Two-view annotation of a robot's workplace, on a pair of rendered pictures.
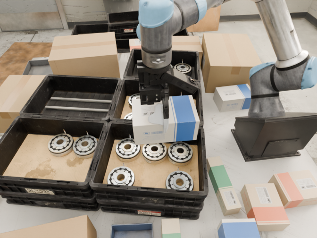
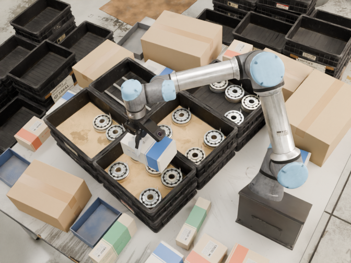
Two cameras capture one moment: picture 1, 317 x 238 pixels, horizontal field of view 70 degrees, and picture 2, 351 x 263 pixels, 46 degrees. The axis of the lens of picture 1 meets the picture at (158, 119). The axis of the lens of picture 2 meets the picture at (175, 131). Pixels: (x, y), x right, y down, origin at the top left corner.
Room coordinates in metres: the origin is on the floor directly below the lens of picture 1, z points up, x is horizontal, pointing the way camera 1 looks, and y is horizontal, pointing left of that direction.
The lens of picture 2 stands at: (-0.12, -0.81, 2.52)
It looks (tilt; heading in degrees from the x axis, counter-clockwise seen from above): 53 degrees down; 44
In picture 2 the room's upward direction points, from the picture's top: 7 degrees counter-clockwise
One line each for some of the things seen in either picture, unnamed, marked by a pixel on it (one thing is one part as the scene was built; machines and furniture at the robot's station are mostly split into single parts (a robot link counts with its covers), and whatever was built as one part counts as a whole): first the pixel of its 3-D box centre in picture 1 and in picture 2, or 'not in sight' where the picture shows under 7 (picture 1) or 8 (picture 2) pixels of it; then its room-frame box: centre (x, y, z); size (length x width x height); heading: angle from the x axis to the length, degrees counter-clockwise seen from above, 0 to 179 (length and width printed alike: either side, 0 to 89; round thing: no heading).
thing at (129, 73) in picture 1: (162, 72); (226, 98); (1.09, -0.03, 0.87); 0.40 x 0.30 x 0.11; 85
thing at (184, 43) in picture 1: (178, 54); (277, 79); (1.44, -0.14, 0.78); 0.30 x 0.22 x 0.16; 90
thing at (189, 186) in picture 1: (179, 182); (150, 197); (0.41, -0.08, 0.86); 0.10 x 0.10 x 0.01
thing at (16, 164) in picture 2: not in sight; (13, 169); (0.14, 0.67, 0.74); 0.20 x 0.15 x 0.07; 93
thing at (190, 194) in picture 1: (152, 155); (143, 167); (0.49, 0.02, 0.92); 0.40 x 0.30 x 0.02; 85
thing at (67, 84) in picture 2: not in sight; (63, 90); (0.83, 1.18, 0.41); 0.31 x 0.02 x 0.16; 6
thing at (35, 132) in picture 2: not in sight; (34, 133); (0.36, 0.76, 0.74); 0.16 x 0.12 x 0.07; 7
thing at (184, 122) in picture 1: (163, 119); (149, 147); (0.51, -0.02, 1.09); 0.20 x 0.12 x 0.09; 96
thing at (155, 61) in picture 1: (156, 55); (135, 109); (0.51, 0.00, 1.33); 0.08 x 0.08 x 0.05
